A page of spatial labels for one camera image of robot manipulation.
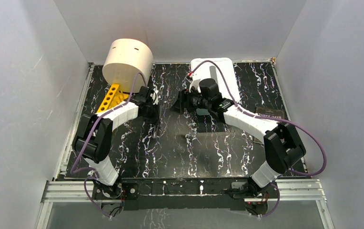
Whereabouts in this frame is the beige cylindrical container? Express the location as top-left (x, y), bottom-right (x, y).
top-left (102, 38), bottom-right (153, 93)

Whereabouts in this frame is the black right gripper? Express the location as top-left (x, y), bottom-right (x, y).
top-left (169, 86), bottom-right (211, 115)

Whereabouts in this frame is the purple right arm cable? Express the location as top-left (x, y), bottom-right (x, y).
top-left (186, 60), bottom-right (327, 218)

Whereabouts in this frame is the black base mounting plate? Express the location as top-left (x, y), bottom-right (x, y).
top-left (92, 177), bottom-right (278, 214)

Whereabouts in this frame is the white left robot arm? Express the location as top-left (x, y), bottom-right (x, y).
top-left (72, 86), bottom-right (161, 198)

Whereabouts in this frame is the aluminium frame rail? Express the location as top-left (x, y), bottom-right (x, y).
top-left (41, 179), bottom-right (327, 203)

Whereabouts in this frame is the clear glass test tube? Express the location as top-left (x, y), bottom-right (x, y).
top-left (152, 125), bottom-right (158, 139)

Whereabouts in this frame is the brown paperback book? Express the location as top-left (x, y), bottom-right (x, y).
top-left (255, 107), bottom-right (286, 119)

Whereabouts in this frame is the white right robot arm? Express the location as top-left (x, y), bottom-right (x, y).
top-left (172, 78), bottom-right (306, 198)

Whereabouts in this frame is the mint green plastic bin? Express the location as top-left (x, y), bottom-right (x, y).
top-left (196, 108), bottom-right (210, 116)

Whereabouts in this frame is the yellow test tube rack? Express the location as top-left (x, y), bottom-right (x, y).
top-left (96, 83), bottom-right (129, 113)

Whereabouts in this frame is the white rectangular bin lid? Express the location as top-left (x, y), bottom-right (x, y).
top-left (189, 57), bottom-right (241, 103)

